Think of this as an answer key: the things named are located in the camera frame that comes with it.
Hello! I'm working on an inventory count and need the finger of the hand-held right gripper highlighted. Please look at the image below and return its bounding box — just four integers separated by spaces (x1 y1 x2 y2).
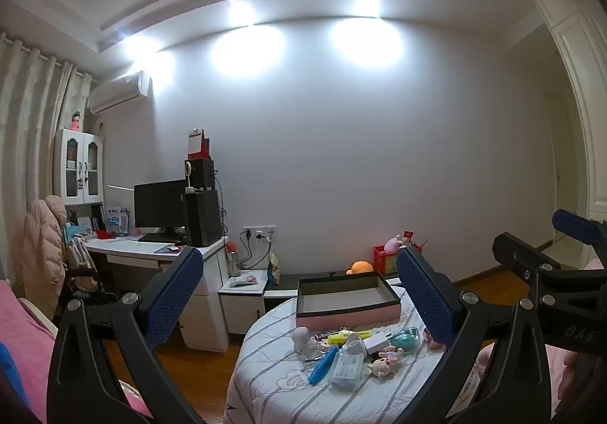
552 210 607 263
493 232 607 307

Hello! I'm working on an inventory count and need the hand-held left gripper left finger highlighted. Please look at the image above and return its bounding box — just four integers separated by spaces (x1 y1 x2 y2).
46 246 204 424

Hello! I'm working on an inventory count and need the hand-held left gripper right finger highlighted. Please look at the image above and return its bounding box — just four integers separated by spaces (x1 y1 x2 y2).
396 246 553 424

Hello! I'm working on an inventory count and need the teal lidded clear jar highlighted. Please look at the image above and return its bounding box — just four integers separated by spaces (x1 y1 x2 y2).
391 328 421 355

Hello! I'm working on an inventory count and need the pink box with black rim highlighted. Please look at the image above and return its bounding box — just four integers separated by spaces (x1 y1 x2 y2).
296 271 403 329

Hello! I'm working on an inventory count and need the pink doll figure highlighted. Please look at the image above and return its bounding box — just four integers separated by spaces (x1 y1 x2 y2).
370 355 400 378

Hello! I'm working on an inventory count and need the white bear figurine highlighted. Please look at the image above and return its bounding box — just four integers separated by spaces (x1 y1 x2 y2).
291 326 318 355

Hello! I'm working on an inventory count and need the white desk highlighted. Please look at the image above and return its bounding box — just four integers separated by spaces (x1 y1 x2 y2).
84 234 231 353

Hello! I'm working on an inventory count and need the red printed crate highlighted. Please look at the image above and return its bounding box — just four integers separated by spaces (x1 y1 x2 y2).
373 244 404 276

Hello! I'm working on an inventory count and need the red-capped water bottle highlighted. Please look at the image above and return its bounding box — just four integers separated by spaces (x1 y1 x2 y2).
226 241 242 278

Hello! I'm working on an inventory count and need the white nightstand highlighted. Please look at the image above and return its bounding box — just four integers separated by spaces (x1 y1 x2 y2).
218 268 272 336

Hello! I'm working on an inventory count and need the black computer tower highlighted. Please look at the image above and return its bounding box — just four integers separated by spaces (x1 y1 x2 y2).
184 189 224 247

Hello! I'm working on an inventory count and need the black computer monitor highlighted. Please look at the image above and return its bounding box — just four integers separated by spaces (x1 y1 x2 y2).
134 180 189 243

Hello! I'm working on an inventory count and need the black desk chair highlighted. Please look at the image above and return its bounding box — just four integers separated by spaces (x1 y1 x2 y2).
57 234 117 311

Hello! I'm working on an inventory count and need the blue and white box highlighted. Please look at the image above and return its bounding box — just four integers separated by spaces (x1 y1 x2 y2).
105 206 130 235

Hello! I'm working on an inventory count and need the pink embroidered quilt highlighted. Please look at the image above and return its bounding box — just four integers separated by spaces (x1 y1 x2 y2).
455 343 584 424

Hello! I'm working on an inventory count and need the black speaker box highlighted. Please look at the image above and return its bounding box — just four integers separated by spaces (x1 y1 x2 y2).
185 159 215 191

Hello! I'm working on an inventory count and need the blue pen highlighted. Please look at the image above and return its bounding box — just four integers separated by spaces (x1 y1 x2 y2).
308 347 340 386

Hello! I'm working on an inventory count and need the pink down jacket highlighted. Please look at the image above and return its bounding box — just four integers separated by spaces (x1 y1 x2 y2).
21 195 70 299

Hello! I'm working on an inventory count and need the white striped quilt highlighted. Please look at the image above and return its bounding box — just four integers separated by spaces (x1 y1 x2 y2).
226 286 480 424

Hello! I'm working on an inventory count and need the red and white folder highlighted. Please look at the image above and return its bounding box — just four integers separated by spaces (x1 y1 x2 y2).
188 127 212 161

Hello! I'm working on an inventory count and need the pink bedsheet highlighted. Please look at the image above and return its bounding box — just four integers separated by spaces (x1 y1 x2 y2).
0 279 149 424

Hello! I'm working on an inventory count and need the white glass-door cabinet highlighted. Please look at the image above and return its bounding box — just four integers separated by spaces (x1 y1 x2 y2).
53 128 105 206

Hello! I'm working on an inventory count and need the white air conditioner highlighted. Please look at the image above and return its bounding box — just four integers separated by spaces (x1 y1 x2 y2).
89 69 151 115

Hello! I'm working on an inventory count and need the beige curtain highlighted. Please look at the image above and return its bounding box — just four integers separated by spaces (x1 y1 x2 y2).
0 32 96 285

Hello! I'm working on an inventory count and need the black power cable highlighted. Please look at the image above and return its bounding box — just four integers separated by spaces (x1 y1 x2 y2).
239 229 259 270

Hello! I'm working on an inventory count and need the white door frame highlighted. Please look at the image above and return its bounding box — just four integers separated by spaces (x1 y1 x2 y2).
519 0 607 263

